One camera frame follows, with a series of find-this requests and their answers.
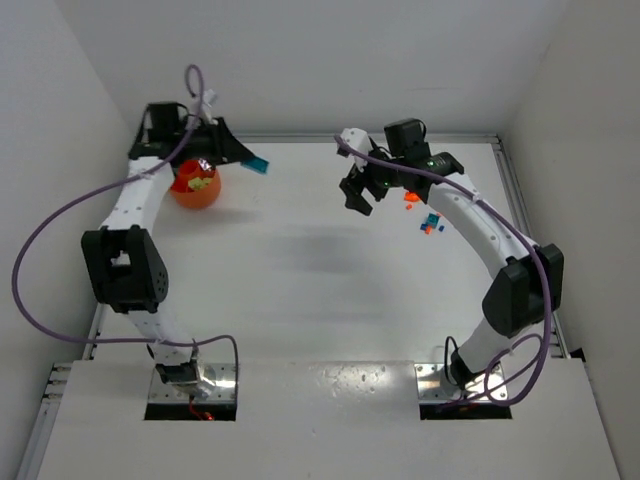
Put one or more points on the small teal lego brick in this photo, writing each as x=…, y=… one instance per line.
x=432, y=219

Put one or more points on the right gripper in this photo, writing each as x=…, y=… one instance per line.
x=364, y=182

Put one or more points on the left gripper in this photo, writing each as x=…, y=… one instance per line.
x=220, y=142

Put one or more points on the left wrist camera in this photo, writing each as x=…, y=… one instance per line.
x=209, y=98

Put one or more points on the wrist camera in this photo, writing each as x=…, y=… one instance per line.
x=355, y=139
x=209, y=98

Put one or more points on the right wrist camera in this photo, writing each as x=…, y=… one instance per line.
x=355, y=139

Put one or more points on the large teal lego brick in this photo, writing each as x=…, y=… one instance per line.
x=256, y=164

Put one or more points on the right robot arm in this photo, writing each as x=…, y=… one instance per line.
x=526, y=278

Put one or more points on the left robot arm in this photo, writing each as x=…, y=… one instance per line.
x=125, y=268

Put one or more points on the yellow-green lego brick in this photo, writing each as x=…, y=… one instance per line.
x=199, y=183

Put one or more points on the orange divided bowl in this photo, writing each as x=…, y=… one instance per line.
x=195, y=200

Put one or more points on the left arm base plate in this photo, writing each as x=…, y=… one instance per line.
x=206, y=383

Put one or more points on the purple lego brick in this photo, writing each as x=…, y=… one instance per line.
x=204, y=164

